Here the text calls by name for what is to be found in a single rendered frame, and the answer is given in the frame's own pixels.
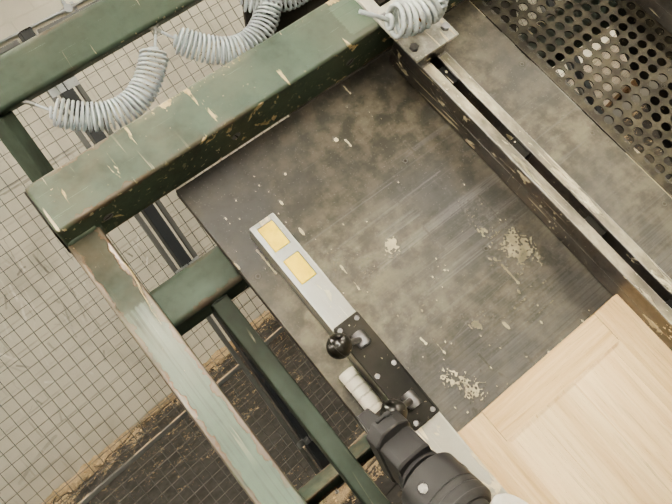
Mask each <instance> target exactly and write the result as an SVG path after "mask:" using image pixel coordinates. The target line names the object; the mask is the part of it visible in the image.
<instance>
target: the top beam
mask: <svg viewBox="0 0 672 504"><path fill-rule="evenodd" d="M359 9H362V10H364V9H363V8H362V7H361V6H360V5H359V4H358V3H357V2H356V1H355V0H329V1H328V2H326V3H325V4H323V5H321V6H320V7H318V8H316V9H315V10H313V11H311V12H310V13H308V14H307V15H305V16H303V17H302V18H300V19H298V20H297V21H295V22H294V23H292V24H290V25H289V26H287V27H285V28H284V29H282V30H281V31H279V32H277V33H276V34H274V35H272V36H271V37H269V38H268V39H266V40H264V41H263V42H261V43H259V44H258V45H256V46H255V47H253V48H251V49H250V50H248V51H246V52H245V53H243V54H241V55H240V56H238V57H237V58H235V59H233V60H232V61H230V62H228V63H227V64H225V65H224V66H222V67H220V68H219V69H217V70H215V71H214V72H212V73H211V74H209V75H207V76H206V77H204V78H202V79H201V80H199V81H198V82H196V83H194V84H193V85H191V86H189V87H188V88H186V89H185V90H183V91H181V92H180V93H178V94H176V95H175V96H173V97H171V98H170V99H168V100H167V101H165V102H163V103H162V104H160V105H158V106H157V107H155V108H154V109H152V110H150V111H149V112H147V113H145V114H144V115H142V116H141V117H139V118H137V119H136V120H134V121H132V122H131V123H129V124H128V125H126V126H124V127H123V128H121V129H119V130H118V131H116V132H115V133H113V134H111V135H110V136H108V137H106V138H105V139H103V140H101V141H100V142H98V143H97V144H95V145H93V146H92V147H90V148H88V149H87V150H85V151H84V152H82V153H80V154H79V155H77V156H75V157H74V158H72V159H71V160H69V161H67V162H66V163H64V164H62V165H61V166H59V167H58V168H56V169H54V170H53V171H51V172H49V173H48V174H46V175H45V176H43V177H41V178H40V179H38V180H36V181H35V182H33V183H31V184H30V185H28V186H27V187H26V188H25V191H26V192H24V194H25V195H26V196H27V198H28V199H29V201H30V202H31V203H32V205H33V206H34V207H35V209H36V210H37V212H38V213H39V214H40V216H41V217H42V218H43V220H44V221H45V223H46V224H47V225H48V227H49V228H50V229H51V231H52V232H53V234H54V235H55V236H56V237H57V238H58V240H59V241H60V242H61V243H62V245H63V246H64V247H65V248H66V249H67V251H68V252H69V253H70V254H71V252H70V251H69V249H68V246H69V244H68V243H69V242H70V241H71V240H73V239H74V238H76V237H77V236H79V235H81V234H82V233H84V232H85V231H87V230H88V229H90V228H91V227H93V226H96V227H99V226H100V225H102V226H103V228H104V229H105V231H106V233H109V232H110V231H112V230H113V229H115V228H116V227H118V226H119V225H121V224H123V223H124V222H126V221H127V220H129V219H130V218H132V217H133V216H135V215H136V214H138V213H139V212H141V211H142V210H144V209H145V208H147V207H148V206H150V205H151V204H153V203H155V202H156V201H158V200H159V199H161V198H162V197H164V196H165V195H167V194H168V193H170V192H171V191H173V190H174V189H176V188H177V187H179V186H180V185H182V184H183V183H185V182H187V181H188V180H190V179H191V178H193V177H194V176H196V175H197V174H199V173H200V172H202V171H203V170H205V169H206V168H208V167H209V166H211V165H212V164H214V163H215V162H217V161H219V160H220V159H222V158H223V157H225V156H226V155H228V154H229V153H231V152H232V151H234V150H235V149H237V148H238V147H240V146H241V145H243V144H244V143H246V142H247V141H249V140H250V139H252V138H254V137H255V136H257V135H258V134H260V133H261V132H263V131H264V130H266V129H267V128H269V127H270V126H272V125H273V124H275V123H276V122H278V121H279V120H281V119H282V118H284V117H286V116H287V115H289V114H290V113H292V112H293V111H295V110H296V109H298V108H299V107H301V106H302V105H304V104H305V103H307V102H308V101H310V100H311V99H313V98H314V97H316V96H318V95H319V94H321V93H322V92H324V91H325V90H327V89H328V88H330V87H331V86H333V85H334V84H336V83H337V82H339V81H340V80H342V79H343V78H345V77H346V76H348V75H350V74H351V73H353V72H354V71H356V70H357V69H359V68H360V67H362V66H363V65H365V64H366V63H368V62H369V61H371V60H372V59H374V58H375V57H377V56H378V55H380V54H382V53H383V52H385V51H386V50H388V49H389V48H391V47H392V46H393V41H394V40H393V39H392V38H391V37H390V36H389V34H388V33H387V32H386V31H385V30H384V29H383V28H382V27H381V26H380V25H379V24H378V23H377V22H376V21H375V20H374V19H373V18H372V17H368V16H365V15H361V14H359V13H358V11H359Z"/></svg>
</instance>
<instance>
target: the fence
mask: <svg viewBox="0 0 672 504"><path fill-rule="evenodd" d="M270 221H273V222H274V223H275V225H276V226H277V227H278V228H279V229H280V231H281V232H282V233H283V234H284V235H285V237H286V238H287V239H288V240H289V241H290V243H289V244H287V245H286V246H284V247H283V248H282V249H280V250H279V251H277V252H276V253H275V251H274V250H273V249H272V248H271V247H270V245H269V244H268V243H267V242H266V240H265V239H264V238H263V237H262V236H261V234H260V233H259V232H258V230H259V229H260V228H261V227H263V226H264V225H266V224H267V223H269V222H270ZM249 231H250V238H251V239H252V241H253V242H254V243H255V244H256V245H257V247H258V248H259V249H260V250H261V252H262V253H263V254H264V255H265V256H266V258H267V259H268V260H269V261H270V263H271V264H272V265H273V266H274V267H275V269H276V270H277V271H278V272H279V274H280V275H281V276H282V277H283V279H284V280H285V281H286V282H287V283H288V285H289V286H290V287H291V288H292V290H293V291H294V292H295V293H296V294H297V296H298V297H299V298H300V299H301V301H302V302H303V303H304V304H305V306H306V307H307V308H308V309H309V310H310V312H311V313H312V314H313V315H314V317H315V318H316V319H317V320H318V321H319V323H320V324H321V325H322V326H323V328H324V329H325V330H326V331H327V333H328V334H329V335H330V336H331V335H332V334H335V333H334V332H333V330H334V328H335V327H337V326H338V325H339V324H340V323H342V322H343V321H344V320H346V319H347V318H348V317H349V316H351V315H352V314H353V313H355V312H356V311H355V310H354V309H353V308H352V306H351V305H350V304H349V303H348V302H347V300H346V299H345V298H344V297H343V296H342V294H341V293H340V292H339V291H338V290H337V288H336V287H335V286H334V285H333V284H332V282H331V281H330V280H329V279H328V278H327V276H326V275H325V274H324V273H323V272H322V270H321V269H320V268H319V267H318V266H317V264H316V263H315V262H314V261H313V260H312V258H311V257H310V256H309V255H308V254H307V252H306V251H305V250H304V249H303V248H302V246H301V245H300V244H299V243H298V242H297V241H296V239H295V238H294V237H293V236H292V235H291V233H290V232H289V231H288V230H287V229H286V227H285V226H284V225H283V224H282V223H281V221H280V220H279V219H278V218H277V217H276V215H275V214H274V213H271V214H270V215H269V216H267V217H266V218H264V219H263V220H261V221H260V222H258V223H257V224H256V225H254V226H253V227H251V228H250V229H249ZM296 252H299V253H300V255H301V256H302V257H303V258H304V259H305V261H306V262H307V263H308V264H309V265H310V267H311V268H312V269H313V270H314V271H315V273H316V275H315V276H313V277H312V278H311V279H309V280H308V281H307V282H305V283H304V284H303V285H302V284H301V283H300V282H299V281H298V279H297V278H296V277H295V276H294V275H293V273H292V272H291V271H290V270H289V268H288V267H287V266H286V265H285V264H284V261H285V260H286V259H288V258H289V257H290V256H292V255H293V254H295V253H296ZM347 357H348V358H349V359H350V361H351V362H352V363H353V364H354V366H355V367H356V368H357V369H358V371H359V372H360V373H361V374H362V375H363V377H364V378H365V379H366V380H367V382H368V383H369V384H370V385H371V386H372V388H373V389H374V390H375V391H376V393H377V394H378V395H379V396H380V398H381V399H382V400H383V401H384V402H386V401H387V400H389V399H388V398H387V397H386V395H385V394H384V393H383V392H382V391H381V389H380V388H379V387H378V386H377V384H376V383H375V382H374V381H373V380H372V378H371V377H370V376H369V375H368V373H367V372H366V371H365V370H364V369H363V367H362V366H361V365H360V364H359V362H358V361H357V360H356V359H355V358H354V356H353V355H352V354H351V353H350V355H349V356H347ZM415 432H416V433H417V434H418V435H419V436H420V437H421V438H422V439H423V440H424V441H425V442H426V443H427V444H428V445H429V446H430V449H432V450H433V451H435V452H436V453H441V452H448V453H450V454H452V455H453V456H454V457H455V458H456V459H457V460H458V461H459V462H461V463H462V464H464V465H465V466H466V467H467V468H468V470H469V471H470V472H471V473H472V474H473V475H474V476H476V477H477V478H478V479H479V480H480V481H481V482H482V483H483V484H484V485H485V486H486V487H487V488H488V489H489V490H490V492H491V500H492V499H493V497H494V496H495V495H497V494H503V493H507V492H506V491H505V489H504V488H503V487H502V486H501V485H500V483H499V482H498V481H497V480H496V479H495V478H494V476H493V475H492V474H491V473H490V472H489V470H488V469H487V468H486V467H485V466H484V464H483V463H482V462H481V461H480V460H479V458H478V457H477V456H476V455H475V454H474V452H473V451H472V450H471V449H470V448H469V446H468V445H467V444H466V443H465V442H464V440H463V439H462V438H461V437H460V436H459V434H458V433H457V432H456V431H455V430H454V428H453V427H452V426H451V425H450V424H449V422H448V421H447V420H446V419H445V418H444V416H443V415H442V414H441V413H440V412H438V413H437V414H436V415H434V416H433V417H432V418H431V419H430V420H429V421H427V422H426V423H425V424H424V425H423V426H422V427H420V428H419V429H418V430H417V431H415ZM507 494H508V493H507Z"/></svg>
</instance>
